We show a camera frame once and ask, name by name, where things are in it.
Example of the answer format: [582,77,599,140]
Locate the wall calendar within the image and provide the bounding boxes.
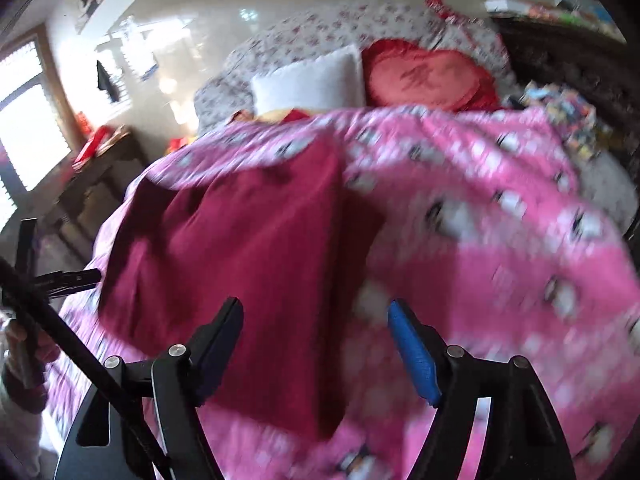
[108,14,158,81]

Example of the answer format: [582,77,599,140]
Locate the white forearm sleeve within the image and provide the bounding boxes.
[1,360,48,479]

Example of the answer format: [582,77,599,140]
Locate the dark carved wooden headboard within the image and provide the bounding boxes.
[491,16,639,157]

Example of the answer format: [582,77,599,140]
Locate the dark wooden side table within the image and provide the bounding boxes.
[43,125,150,264]

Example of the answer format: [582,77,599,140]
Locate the red box on table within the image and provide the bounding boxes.
[72,125,115,172]

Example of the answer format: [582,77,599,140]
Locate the colourful crumpled cloth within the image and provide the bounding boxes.
[518,81,612,162]

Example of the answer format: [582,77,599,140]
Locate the wooden framed window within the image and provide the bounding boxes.
[1,25,81,226]

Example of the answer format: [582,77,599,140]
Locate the person's left hand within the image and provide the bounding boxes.
[2,318,61,390]

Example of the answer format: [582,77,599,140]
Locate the dark red fleece garment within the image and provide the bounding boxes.
[96,131,386,443]

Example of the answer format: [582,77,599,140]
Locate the pink penguin print quilt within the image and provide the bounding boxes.
[61,106,639,479]

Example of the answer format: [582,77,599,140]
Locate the black garment hanging on wall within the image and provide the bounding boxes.
[96,61,120,103]

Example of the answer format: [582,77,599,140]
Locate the red heart-shaped cushion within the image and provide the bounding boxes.
[361,38,500,112]

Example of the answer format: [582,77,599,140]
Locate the white square pillow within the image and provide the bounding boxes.
[250,44,367,115]

